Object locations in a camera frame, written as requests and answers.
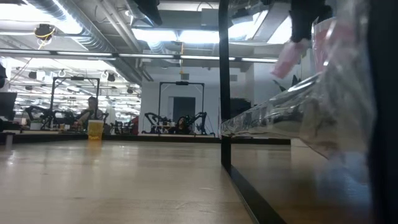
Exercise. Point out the black background robot arm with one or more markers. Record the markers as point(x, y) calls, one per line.
point(200, 119)
point(152, 119)

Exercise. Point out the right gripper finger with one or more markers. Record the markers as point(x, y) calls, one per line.
point(301, 26)

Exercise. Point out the person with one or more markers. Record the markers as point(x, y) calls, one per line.
point(91, 110)

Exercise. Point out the overhead light bar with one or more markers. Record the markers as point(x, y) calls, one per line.
point(149, 56)

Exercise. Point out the black computer monitor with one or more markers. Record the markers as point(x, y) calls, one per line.
point(7, 105)

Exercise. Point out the large orange pill bottle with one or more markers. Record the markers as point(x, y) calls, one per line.
point(95, 129)

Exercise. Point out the grey door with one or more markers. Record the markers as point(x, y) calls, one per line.
point(184, 107)

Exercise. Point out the black robot station frame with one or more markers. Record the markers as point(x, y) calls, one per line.
point(182, 83)
point(74, 78)

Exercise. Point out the clear plastic sheet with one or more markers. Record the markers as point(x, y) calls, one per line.
point(311, 109)

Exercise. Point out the wooden shelf with black frame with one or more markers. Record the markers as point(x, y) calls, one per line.
point(225, 93)

